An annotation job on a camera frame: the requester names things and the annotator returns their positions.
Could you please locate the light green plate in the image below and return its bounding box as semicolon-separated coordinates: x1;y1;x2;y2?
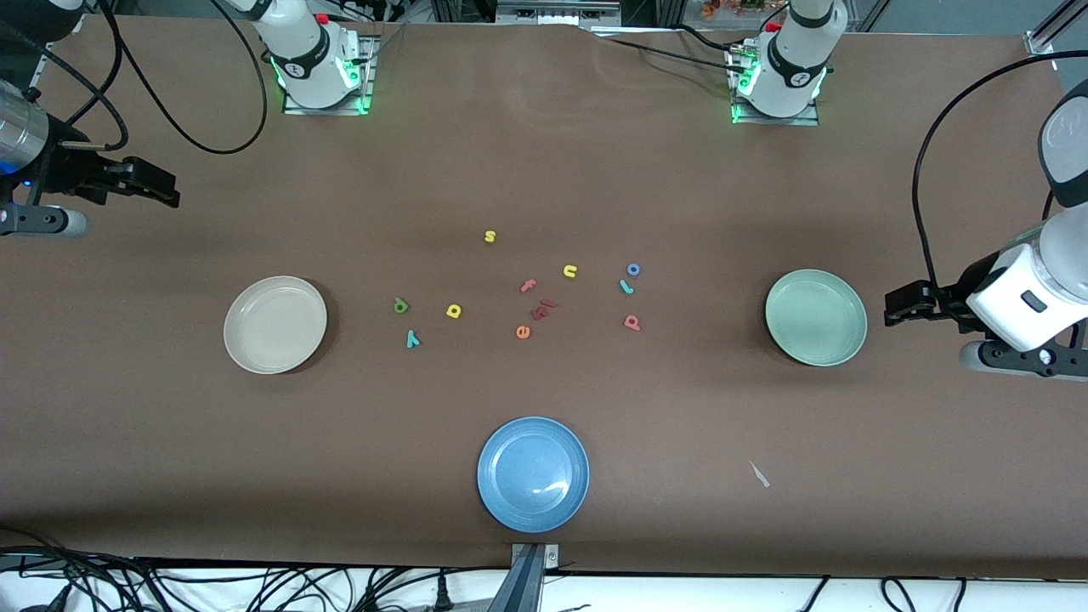
764;269;869;368

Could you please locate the beige brown plate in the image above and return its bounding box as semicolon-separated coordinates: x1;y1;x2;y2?
223;275;329;376

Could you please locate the aluminium corner profile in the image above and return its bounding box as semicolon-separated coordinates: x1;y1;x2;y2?
1024;0;1088;56

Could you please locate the orange flower decoration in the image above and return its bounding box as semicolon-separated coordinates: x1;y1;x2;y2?
699;0;766;20

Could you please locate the blue plate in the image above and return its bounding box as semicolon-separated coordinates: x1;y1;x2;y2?
476;416;591;535

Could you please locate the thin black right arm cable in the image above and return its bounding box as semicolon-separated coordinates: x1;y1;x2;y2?
0;17;130;152

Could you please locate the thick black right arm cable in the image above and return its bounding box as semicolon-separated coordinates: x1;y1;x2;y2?
95;0;269;156

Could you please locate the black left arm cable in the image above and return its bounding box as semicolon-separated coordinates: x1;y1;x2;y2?
912;51;1088;298

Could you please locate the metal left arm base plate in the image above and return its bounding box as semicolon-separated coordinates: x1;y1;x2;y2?
729;47;821;128

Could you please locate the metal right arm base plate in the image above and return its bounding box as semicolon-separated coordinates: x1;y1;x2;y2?
280;34;379;116

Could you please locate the black base cable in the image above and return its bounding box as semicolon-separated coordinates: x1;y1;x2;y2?
676;24;742;54
591;34;742;73

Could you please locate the aluminium frame rack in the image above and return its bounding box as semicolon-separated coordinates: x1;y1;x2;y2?
429;0;681;26

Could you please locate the grey metal camera stand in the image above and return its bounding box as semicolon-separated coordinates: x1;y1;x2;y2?
489;542;562;612

